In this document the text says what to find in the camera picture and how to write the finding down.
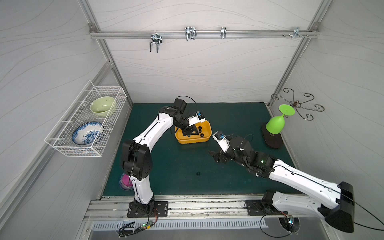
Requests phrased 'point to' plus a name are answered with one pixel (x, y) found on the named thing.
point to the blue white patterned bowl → (88, 133)
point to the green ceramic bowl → (100, 106)
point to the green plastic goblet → (275, 124)
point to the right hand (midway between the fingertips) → (216, 143)
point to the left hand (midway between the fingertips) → (196, 130)
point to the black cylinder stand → (271, 140)
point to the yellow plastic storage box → (206, 130)
